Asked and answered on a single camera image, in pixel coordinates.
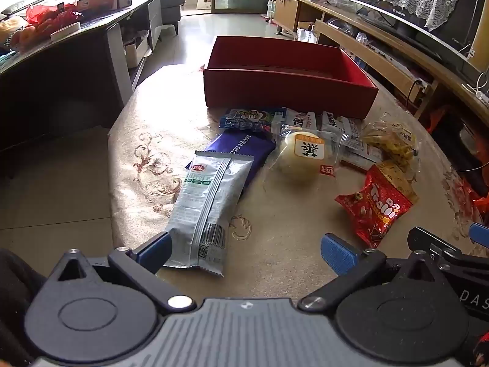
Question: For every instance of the open cardboard box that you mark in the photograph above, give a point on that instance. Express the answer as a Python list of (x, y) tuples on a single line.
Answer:
[(135, 51)]

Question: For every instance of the clear bag of yellow snacks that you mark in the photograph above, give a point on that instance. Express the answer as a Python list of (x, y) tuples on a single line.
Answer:
[(389, 141)]

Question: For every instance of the red gummy packet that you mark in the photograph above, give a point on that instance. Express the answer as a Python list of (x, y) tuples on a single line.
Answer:
[(378, 210)]

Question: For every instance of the grey sofa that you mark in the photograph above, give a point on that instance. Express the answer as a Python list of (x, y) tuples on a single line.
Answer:
[(168, 5)]

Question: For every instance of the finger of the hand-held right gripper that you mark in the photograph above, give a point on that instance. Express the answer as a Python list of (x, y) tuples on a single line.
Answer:
[(431, 241), (480, 235)]

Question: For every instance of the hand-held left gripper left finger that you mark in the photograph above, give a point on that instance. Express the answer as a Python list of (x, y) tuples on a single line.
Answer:
[(154, 251)]

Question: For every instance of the blue candy packet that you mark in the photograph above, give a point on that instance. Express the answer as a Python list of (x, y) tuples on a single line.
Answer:
[(244, 118)]

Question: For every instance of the white paper bag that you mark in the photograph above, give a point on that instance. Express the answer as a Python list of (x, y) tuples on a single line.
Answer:
[(307, 35)]

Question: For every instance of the red cardboard box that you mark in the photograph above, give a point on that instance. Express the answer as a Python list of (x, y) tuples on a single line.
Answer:
[(282, 88)]

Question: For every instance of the silver green snack packet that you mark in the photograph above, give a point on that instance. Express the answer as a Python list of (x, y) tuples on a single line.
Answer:
[(208, 206)]

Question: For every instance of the wooden tv stand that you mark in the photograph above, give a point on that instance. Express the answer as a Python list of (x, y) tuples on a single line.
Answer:
[(382, 61)]

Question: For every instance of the dark cloth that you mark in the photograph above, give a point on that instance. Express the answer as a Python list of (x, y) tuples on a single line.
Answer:
[(17, 306)]

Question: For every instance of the round bun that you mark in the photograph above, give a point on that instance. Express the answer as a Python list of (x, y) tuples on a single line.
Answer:
[(298, 158)]

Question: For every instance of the white tape roll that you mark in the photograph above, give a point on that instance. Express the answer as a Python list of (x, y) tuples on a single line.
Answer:
[(65, 30)]

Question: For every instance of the dark coffee table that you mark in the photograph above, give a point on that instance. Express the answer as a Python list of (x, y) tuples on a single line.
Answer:
[(57, 84)]

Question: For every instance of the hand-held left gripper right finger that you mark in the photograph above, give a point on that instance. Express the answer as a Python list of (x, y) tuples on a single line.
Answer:
[(338, 253)]

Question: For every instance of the purple wafer packet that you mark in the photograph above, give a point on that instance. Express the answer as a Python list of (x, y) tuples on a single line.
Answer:
[(246, 148)]

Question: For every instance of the black television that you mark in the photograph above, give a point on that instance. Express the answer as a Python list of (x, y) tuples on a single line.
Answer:
[(431, 32)]

